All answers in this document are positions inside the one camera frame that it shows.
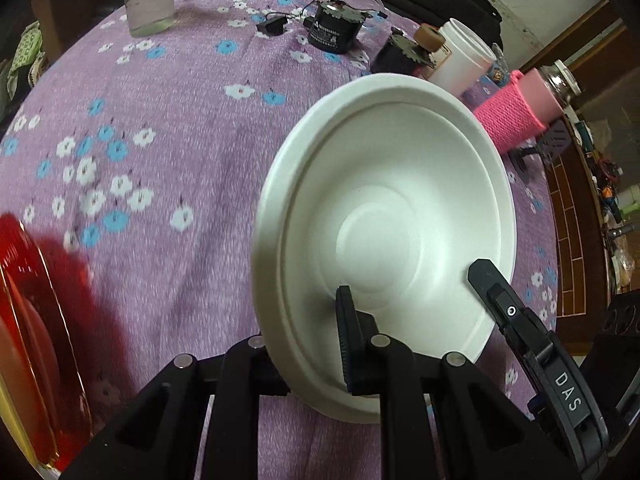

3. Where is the brown armchair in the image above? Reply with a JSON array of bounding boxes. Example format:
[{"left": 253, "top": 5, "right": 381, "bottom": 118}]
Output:
[{"left": 32, "top": 0, "right": 124, "bottom": 63}]

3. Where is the black motor device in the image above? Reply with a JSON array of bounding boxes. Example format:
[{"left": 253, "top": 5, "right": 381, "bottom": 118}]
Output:
[{"left": 256, "top": 0, "right": 388, "bottom": 54}]

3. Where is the white paper bowl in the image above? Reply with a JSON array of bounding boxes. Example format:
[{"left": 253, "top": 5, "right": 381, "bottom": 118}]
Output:
[{"left": 252, "top": 74, "right": 516, "bottom": 424}]

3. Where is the purple floral tablecloth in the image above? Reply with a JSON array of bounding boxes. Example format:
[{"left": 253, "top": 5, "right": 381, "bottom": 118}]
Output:
[{"left": 0, "top": 0, "right": 561, "bottom": 480}]

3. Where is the pink knitted sleeve thermos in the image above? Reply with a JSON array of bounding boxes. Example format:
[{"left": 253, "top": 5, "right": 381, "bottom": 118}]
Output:
[{"left": 473, "top": 60, "right": 582, "bottom": 154}]

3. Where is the red gold-rimmed plate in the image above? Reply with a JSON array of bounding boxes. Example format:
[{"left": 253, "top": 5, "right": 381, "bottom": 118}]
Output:
[{"left": 1, "top": 214, "right": 93, "bottom": 474}]

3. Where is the wooden side cabinet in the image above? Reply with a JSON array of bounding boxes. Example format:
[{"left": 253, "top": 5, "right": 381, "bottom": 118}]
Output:
[{"left": 544, "top": 140, "right": 615, "bottom": 321}]

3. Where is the black phone stand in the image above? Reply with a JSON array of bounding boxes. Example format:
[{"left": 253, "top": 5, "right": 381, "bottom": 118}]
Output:
[{"left": 508, "top": 119, "right": 572, "bottom": 184}]

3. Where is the small dark brown-capped bottle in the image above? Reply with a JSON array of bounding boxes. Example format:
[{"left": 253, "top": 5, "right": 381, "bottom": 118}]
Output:
[{"left": 372, "top": 23, "right": 447, "bottom": 79}]

